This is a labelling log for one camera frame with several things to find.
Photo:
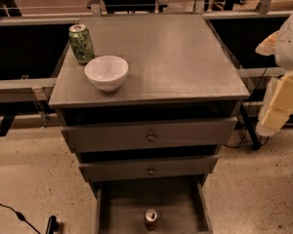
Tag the white ceramic bowl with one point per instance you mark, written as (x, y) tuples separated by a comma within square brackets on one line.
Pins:
[(107, 73)]

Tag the green soda can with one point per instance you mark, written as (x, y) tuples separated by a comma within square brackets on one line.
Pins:
[(81, 43)]

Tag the grey wooden drawer cabinet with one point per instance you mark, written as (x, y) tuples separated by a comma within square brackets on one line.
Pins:
[(177, 71)]

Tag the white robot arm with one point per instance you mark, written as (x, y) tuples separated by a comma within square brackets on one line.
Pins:
[(280, 44)]

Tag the brass top drawer knob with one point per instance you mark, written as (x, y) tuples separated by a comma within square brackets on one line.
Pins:
[(151, 137)]

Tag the brass middle drawer knob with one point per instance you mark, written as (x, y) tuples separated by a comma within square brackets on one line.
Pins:
[(150, 171)]

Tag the orange soda can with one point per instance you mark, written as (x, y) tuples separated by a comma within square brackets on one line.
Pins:
[(151, 217)]

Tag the grey open bottom drawer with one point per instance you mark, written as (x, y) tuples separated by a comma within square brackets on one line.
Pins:
[(179, 202)]

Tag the black object on floor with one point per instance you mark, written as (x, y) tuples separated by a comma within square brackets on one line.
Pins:
[(52, 225)]

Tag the brass drawer knob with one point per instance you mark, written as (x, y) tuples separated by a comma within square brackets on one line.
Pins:
[(150, 171), (151, 137)]

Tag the grey top drawer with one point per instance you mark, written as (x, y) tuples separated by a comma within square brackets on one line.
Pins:
[(133, 135)]

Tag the grey middle drawer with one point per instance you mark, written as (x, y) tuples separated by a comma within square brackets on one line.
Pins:
[(137, 168)]

